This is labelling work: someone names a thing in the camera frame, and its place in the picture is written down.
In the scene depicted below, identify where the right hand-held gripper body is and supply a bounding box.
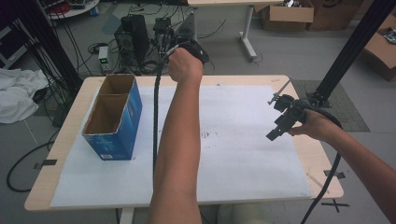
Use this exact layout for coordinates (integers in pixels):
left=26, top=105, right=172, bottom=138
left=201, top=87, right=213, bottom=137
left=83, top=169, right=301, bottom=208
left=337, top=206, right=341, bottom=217
left=265, top=93, right=312, bottom=142

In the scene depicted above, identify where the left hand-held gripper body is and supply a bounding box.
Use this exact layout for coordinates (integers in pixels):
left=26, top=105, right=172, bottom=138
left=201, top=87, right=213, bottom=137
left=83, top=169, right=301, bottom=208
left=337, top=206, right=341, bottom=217
left=178, top=41, right=210, bottom=65

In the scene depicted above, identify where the person's left hand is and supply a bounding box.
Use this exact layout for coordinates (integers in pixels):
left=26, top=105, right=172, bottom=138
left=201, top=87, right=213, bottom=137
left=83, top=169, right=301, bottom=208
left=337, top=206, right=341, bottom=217
left=167, top=47, right=205, bottom=84

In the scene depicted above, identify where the person's right hand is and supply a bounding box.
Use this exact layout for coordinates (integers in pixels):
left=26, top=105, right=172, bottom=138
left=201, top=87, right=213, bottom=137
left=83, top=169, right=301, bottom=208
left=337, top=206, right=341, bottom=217
left=288, top=110, right=339, bottom=144

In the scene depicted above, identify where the black electronic box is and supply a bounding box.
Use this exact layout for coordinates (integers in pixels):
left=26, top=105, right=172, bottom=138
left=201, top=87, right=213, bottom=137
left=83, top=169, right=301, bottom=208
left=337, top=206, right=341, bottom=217
left=152, top=17, right=173, bottom=35

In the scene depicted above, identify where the white foam table mat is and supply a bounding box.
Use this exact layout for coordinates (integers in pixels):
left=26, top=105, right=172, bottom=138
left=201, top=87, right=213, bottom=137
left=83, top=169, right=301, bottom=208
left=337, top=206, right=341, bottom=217
left=49, top=84, right=313, bottom=208

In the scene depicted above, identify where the grey floor carpet mat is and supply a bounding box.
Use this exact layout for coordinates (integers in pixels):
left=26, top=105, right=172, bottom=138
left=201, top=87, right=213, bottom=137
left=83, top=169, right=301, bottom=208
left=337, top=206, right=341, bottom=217
left=290, top=78, right=371, bottom=133

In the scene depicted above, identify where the white background desk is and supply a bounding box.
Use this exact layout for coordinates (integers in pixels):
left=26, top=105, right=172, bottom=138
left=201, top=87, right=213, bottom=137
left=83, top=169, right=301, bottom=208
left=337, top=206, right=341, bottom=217
left=187, top=0, right=285, bottom=61

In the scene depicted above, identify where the black computer tower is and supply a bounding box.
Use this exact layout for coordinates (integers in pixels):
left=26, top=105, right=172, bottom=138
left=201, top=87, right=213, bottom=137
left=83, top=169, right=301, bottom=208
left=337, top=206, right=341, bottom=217
left=113, top=14, right=150, bottom=69

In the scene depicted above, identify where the black tape strip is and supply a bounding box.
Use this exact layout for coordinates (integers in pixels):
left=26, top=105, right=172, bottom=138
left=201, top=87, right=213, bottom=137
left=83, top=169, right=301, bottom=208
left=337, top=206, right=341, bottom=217
left=323, top=169, right=347, bottom=180
left=33, top=159, right=58, bottom=171

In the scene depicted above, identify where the small brown cardboard box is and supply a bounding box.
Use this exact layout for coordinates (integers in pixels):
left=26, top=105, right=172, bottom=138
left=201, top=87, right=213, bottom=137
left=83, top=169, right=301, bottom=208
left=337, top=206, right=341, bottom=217
left=261, top=0, right=315, bottom=32

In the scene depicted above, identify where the white power strip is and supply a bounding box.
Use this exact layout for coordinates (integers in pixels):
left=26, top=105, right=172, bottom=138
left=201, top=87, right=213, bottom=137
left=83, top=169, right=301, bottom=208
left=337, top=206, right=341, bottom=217
left=97, top=45, right=114, bottom=73

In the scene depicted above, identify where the large brown cardboard box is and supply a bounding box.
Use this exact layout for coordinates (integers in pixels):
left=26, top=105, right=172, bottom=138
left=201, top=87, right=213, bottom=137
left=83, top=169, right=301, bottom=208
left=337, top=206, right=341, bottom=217
left=307, top=0, right=364, bottom=32

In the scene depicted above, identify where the black tape cross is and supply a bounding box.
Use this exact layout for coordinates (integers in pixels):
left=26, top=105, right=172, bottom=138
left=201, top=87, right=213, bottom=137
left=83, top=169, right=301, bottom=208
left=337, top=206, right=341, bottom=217
left=320, top=198, right=350, bottom=214

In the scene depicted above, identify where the blue open cardboard box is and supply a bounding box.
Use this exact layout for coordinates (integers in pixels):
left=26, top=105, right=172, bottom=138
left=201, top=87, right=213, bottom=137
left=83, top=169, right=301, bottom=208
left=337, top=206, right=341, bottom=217
left=81, top=73, right=144, bottom=161

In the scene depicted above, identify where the open brown cardboard box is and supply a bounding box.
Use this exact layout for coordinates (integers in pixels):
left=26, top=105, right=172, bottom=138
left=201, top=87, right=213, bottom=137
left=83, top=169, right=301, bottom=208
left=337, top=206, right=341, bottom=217
left=360, top=13, right=396, bottom=83

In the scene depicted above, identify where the round white table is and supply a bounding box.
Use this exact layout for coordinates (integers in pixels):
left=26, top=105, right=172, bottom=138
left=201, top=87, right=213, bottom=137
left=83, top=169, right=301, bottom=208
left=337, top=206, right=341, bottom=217
left=46, top=0, right=101, bottom=21

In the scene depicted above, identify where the white table leg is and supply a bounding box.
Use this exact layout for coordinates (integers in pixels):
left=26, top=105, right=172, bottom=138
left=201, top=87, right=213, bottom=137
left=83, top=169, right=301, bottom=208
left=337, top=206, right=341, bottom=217
left=119, top=207, right=135, bottom=224

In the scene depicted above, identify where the white crumpled cloth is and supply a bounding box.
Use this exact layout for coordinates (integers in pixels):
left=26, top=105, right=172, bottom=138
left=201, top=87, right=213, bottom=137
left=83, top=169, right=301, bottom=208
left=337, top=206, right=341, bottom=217
left=0, top=67, right=50, bottom=125

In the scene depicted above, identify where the grey triangular bracket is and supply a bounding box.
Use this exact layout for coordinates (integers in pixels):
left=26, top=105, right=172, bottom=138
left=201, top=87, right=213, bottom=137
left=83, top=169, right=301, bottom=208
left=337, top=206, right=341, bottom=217
left=175, top=12, right=198, bottom=44

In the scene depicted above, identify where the black sleeved right gripper cable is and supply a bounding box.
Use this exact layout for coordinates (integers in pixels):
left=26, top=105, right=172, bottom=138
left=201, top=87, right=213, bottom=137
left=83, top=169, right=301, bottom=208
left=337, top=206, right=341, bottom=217
left=295, top=99, right=344, bottom=224

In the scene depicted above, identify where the black sleeved gripper cable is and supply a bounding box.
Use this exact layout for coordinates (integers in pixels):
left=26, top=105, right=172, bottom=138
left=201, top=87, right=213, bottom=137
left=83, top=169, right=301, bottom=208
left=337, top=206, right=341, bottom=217
left=151, top=43, right=181, bottom=180
left=295, top=99, right=344, bottom=224

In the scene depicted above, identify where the black metal stand post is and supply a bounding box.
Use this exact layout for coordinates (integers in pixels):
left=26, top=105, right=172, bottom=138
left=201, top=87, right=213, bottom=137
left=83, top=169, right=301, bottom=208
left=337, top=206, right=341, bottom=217
left=305, top=0, right=396, bottom=109

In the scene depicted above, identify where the black sleeved left gripper cable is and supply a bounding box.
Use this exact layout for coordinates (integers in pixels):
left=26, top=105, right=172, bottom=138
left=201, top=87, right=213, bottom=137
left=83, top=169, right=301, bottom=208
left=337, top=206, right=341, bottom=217
left=151, top=43, right=181, bottom=180

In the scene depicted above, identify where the black frame with cables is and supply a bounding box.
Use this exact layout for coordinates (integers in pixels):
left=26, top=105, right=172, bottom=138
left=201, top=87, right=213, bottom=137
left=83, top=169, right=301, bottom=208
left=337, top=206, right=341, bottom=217
left=0, top=0, right=84, bottom=94

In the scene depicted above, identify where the black floor cable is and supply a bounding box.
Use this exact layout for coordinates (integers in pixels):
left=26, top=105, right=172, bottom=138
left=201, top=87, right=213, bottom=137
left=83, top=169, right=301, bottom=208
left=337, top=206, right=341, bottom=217
left=6, top=140, right=56, bottom=193

